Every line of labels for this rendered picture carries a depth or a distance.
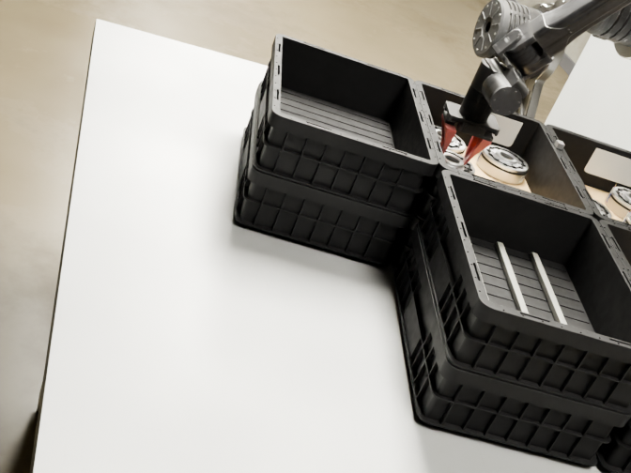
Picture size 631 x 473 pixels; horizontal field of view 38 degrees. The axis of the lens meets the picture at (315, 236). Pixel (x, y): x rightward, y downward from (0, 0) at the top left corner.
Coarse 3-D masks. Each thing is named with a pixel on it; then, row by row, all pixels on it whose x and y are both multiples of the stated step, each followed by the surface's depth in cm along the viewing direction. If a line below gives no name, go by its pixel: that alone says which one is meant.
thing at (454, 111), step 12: (468, 96) 170; (480, 96) 168; (444, 108) 174; (456, 108) 174; (468, 108) 170; (480, 108) 170; (456, 120) 171; (468, 120) 170; (480, 120) 171; (492, 120) 175; (492, 132) 172
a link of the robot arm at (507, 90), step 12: (504, 36) 167; (516, 36) 164; (504, 48) 164; (504, 60) 165; (504, 72) 164; (516, 72) 163; (492, 84) 162; (504, 84) 160; (516, 84) 160; (492, 96) 161; (504, 96) 161; (516, 96) 161; (492, 108) 162; (504, 108) 162; (516, 108) 162
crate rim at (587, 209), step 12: (420, 84) 188; (432, 84) 191; (420, 96) 182; (456, 96) 191; (432, 120) 173; (528, 120) 194; (432, 132) 168; (552, 144) 186; (444, 168) 157; (564, 168) 177; (492, 180) 159; (576, 180) 173; (528, 192) 160; (576, 192) 169; (564, 204) 162; (588, 204) 166
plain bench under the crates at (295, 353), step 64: (128, 64) 204; (192, 64) 216; (256, 64) 231; (128, 128) 179; (192, 128) 189; (128, 192) 159; (192, 192) 167; (64, 256) 138; (128, 256) 144; (192, 256) 150; (256, 256) 157; (320, 256) 164; (64, 320) 126; (128, 320) 131; (192, 320) 136; (256, 320) 142; (320, 320) 148; (384, 320) 154; (64, 384) 116; (128, 384) 120; (192, 384) 125; (256, 384) 129; (320, 384) 134; (384, 384) 140; (64, 448) 108; (128, 448) 111; (192, 448) 115; (256, 448) 119; (320, 448) 123; (384, 448) 128; (448, 448) 132; (512, 448) 137
